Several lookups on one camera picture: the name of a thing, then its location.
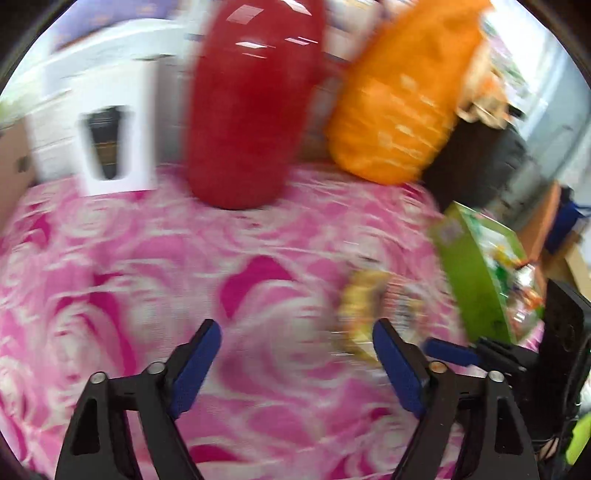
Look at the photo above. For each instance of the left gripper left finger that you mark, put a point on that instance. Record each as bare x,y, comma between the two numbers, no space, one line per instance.
98,443

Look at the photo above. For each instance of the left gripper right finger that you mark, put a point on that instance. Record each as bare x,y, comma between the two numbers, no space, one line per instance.
496,443

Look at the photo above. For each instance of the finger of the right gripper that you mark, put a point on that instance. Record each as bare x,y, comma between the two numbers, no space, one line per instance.
449,352

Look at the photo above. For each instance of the green white cardboard box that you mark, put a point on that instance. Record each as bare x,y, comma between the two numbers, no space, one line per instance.
490,276

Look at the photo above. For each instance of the yellow red ring snack packet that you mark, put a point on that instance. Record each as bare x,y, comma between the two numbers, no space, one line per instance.
371,295

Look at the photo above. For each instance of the tan cardboard box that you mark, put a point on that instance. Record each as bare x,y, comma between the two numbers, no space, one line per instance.
568,265

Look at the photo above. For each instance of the orange cloth on chair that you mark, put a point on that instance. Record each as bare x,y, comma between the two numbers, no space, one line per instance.
534,234

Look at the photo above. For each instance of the blue paper bag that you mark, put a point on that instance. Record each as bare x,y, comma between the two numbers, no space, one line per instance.
567,217

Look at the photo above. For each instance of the pink rose tablecloth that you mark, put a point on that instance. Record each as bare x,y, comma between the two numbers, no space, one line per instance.
113,283

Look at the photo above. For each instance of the black speaker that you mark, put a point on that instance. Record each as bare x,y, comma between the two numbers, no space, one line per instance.
475,165

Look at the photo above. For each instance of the orange fabric tote bag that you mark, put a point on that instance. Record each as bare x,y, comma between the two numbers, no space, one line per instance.
397,107

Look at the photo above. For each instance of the brown cardboard box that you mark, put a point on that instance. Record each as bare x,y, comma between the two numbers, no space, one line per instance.
17,171

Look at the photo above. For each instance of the red thermos jug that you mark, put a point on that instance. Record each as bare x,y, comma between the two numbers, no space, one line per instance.
249,97

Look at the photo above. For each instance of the white cup picture box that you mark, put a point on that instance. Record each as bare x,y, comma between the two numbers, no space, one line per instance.
112,114

